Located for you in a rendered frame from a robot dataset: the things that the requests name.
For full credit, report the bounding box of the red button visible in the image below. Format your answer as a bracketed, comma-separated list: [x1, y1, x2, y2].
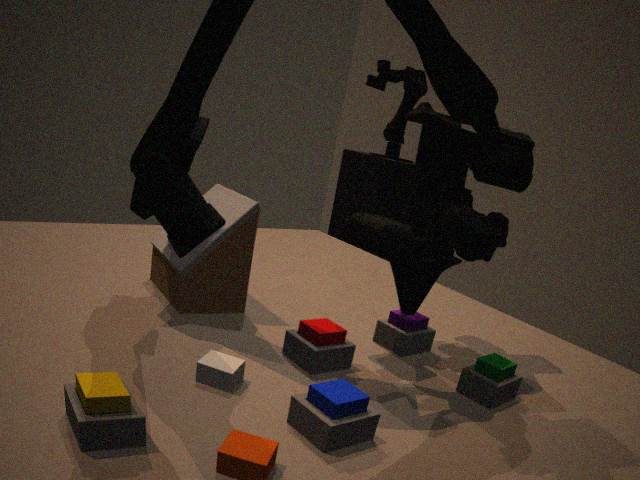
[282, 319, 356, 375]

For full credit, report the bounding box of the yellow button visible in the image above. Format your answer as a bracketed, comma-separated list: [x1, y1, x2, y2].
[64, 372, 146, 452]

